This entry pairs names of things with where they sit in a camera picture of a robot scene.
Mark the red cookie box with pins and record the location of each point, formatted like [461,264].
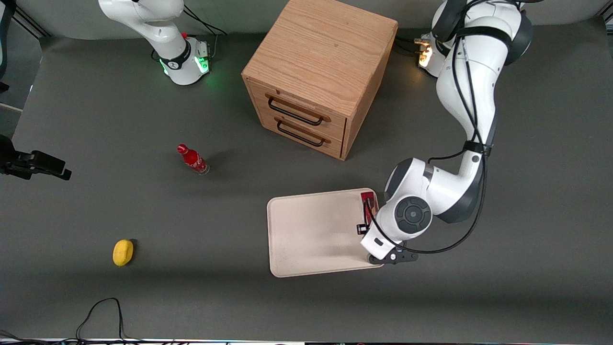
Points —
[368,197]

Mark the wooden drawer cabinet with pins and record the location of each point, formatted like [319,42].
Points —
[316,52]

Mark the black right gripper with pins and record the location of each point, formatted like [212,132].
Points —
[25,163]

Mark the cream rectangular tray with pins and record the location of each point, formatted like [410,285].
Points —
[311,230]

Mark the red cola bottle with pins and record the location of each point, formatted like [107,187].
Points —
[192,160]

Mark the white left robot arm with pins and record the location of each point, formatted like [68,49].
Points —
[471,91]

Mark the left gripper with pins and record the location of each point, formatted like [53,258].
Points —
[367,213]

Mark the yellow lemon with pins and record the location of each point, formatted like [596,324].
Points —
[123,252]

